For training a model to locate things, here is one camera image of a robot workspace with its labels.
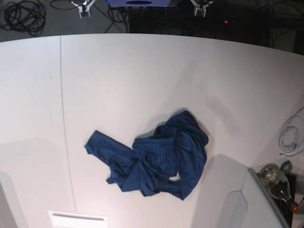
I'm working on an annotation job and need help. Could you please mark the dark blue t-shirt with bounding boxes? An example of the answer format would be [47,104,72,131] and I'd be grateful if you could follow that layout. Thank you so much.
[85,110,209,200]

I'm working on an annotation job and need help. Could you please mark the blue box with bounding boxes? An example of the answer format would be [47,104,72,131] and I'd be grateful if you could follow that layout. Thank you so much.
[106,0,171,7]

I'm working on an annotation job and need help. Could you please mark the clear plastic bottle red cap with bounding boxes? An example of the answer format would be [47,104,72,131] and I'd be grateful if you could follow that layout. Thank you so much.
[259,164,299,213]

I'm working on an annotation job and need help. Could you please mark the green tape roll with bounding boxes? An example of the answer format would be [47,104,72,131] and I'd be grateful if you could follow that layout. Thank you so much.
[280,160,293,174]

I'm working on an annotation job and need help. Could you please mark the black cables on floor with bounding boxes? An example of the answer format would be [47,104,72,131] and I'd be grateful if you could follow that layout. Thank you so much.
[104,4,130,33]

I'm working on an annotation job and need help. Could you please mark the coiled light grey cable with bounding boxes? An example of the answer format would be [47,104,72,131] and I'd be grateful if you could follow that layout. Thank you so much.
[278,113,304,157]

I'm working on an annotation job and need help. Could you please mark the coiled black cable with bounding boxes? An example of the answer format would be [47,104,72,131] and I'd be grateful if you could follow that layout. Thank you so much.
[0,0,47,37]

